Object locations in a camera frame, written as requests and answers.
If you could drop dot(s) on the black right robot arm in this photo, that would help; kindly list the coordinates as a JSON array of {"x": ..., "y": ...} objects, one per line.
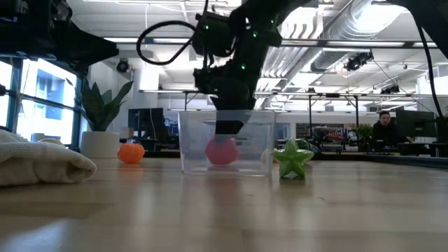
[{"x": 259, "y": 21}]

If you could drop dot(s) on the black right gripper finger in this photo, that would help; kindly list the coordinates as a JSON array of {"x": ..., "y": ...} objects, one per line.
[{"x": 229, "y": 119}]

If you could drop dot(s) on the light green toy leaf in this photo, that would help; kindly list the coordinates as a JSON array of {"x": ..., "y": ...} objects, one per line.
[{"x": 293, "y": 161}]

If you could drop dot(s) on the large blue-framed window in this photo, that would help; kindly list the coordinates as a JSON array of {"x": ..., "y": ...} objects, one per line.
[{"x": 45, "y": 105}]

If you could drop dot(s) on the black computer monitor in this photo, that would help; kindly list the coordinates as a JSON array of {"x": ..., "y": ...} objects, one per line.
[
  {"x": 416, "y": 122},
  {"x": 145, "y": 122}
]

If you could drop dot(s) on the person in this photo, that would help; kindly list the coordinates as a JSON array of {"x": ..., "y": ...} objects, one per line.
[{"x": 385, "y": 133}]

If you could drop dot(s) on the clear plastic tupperware container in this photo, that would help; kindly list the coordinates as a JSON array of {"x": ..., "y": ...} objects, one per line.
[{"x": 196, "y": 140}]

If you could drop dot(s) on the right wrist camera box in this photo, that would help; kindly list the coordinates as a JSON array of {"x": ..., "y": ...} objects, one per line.
[{"x": 215, "y": 35}]

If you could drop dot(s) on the beige plaid cloth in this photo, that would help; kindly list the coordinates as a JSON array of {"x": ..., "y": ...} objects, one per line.
[{"x": 35, "y": 164}]

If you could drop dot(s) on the small green office plant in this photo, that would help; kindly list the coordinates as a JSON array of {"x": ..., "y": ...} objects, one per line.
[{"x": 364, "y": 131}]

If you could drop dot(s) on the black overhead rig camera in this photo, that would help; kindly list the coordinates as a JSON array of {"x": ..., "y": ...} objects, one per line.
[{"x": 357, "y": 62}]

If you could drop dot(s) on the orange pumpkin toy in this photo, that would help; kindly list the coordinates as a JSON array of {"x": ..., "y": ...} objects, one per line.
[{"x": 131, "y": 153}]

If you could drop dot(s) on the red bell pepper toy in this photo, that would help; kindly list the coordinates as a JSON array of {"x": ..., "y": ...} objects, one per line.
[{"x": 221, "y": 152}]

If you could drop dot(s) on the yellow lemon toy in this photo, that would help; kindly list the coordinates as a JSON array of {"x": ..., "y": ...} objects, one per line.
[{"x": 52, "y": 141}]

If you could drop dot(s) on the black aluminium table frame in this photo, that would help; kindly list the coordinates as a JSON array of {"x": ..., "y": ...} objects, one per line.
[{"x": 402, "y": 159}]

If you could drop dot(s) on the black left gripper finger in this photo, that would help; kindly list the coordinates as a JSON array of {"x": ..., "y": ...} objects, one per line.
[{"x": 91, "y": 52}]

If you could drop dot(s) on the small potted green plant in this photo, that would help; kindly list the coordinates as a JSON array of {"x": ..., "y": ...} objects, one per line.
[{"x": 99, "y": 143}]

